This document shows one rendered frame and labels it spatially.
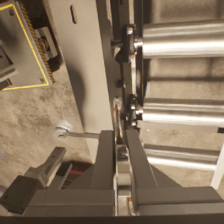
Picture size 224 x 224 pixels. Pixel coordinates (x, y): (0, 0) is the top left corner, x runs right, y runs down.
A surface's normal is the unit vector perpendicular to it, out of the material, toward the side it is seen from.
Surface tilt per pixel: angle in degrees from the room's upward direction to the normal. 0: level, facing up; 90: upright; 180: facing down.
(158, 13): 0
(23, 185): 90
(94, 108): 0
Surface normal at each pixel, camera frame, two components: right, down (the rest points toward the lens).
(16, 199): -0.11, -0.82
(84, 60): -0.24, 0.57
